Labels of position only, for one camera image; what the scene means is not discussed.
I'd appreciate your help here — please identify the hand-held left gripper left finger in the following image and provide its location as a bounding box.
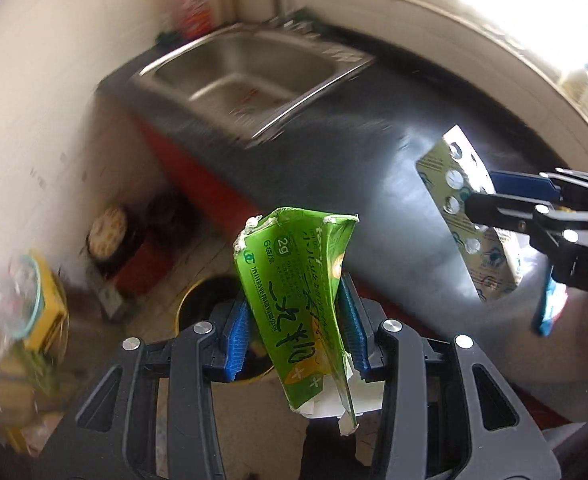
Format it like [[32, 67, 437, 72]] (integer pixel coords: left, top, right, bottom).
[[31, 302, 253, 480]]

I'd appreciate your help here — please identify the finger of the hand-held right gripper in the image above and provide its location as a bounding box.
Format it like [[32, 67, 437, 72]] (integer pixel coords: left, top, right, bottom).
[[464, 191, 570, 261], [489, 170, 588, 207]]

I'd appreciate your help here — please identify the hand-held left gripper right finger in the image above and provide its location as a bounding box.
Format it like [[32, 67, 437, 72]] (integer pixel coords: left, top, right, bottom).
[[341, 275, 562, 480]]

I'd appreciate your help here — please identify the yellow waste bin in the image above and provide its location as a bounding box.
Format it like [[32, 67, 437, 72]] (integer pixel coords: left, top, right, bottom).
[[176, 275, 275, 387]]

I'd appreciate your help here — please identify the silver pill blister pack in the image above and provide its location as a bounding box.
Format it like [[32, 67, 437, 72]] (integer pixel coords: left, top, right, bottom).
[[415, 125, 523, 304]]

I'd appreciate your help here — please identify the green paper carton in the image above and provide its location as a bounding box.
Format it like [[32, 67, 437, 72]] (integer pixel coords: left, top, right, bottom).
[[233, 206, 361, 436]]

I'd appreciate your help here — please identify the red box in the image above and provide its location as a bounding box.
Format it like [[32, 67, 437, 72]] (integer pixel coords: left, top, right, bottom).
[[116, 240, 165, 295]]

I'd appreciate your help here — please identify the round yellow black object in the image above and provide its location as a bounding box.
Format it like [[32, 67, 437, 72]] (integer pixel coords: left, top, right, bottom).
[[86, 207, 127, 262]]

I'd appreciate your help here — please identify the red cabinet front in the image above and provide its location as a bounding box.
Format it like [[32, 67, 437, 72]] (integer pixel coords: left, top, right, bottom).
[[130, 110, 269, 233]]

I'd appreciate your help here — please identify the yellow box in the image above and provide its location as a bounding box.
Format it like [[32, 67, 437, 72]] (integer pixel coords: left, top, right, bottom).
[[21, 250, 70, 353]]

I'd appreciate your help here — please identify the clear glass jar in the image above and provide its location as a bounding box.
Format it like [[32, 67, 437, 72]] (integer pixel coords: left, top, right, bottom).
[[0, 255, 42, 386]]

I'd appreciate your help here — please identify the stainless steel sink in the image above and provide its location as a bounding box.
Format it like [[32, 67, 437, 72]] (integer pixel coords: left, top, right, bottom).
[[132, 21, 377, 150]]

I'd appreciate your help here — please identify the white window frame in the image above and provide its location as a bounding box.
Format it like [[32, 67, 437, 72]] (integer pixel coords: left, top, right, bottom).
[[388, 0, 588, 136]]

